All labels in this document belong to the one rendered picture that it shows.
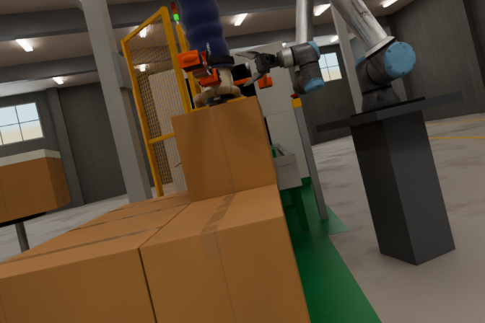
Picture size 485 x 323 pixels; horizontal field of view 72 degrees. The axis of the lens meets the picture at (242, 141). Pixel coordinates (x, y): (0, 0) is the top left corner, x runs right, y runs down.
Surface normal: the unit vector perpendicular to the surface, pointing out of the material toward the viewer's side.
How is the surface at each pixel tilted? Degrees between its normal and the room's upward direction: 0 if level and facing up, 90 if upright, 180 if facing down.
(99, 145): 90
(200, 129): 90
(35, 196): 90
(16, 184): 90
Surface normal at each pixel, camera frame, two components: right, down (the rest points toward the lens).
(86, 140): 0.29, -0.07
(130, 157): -0.07, 0.01
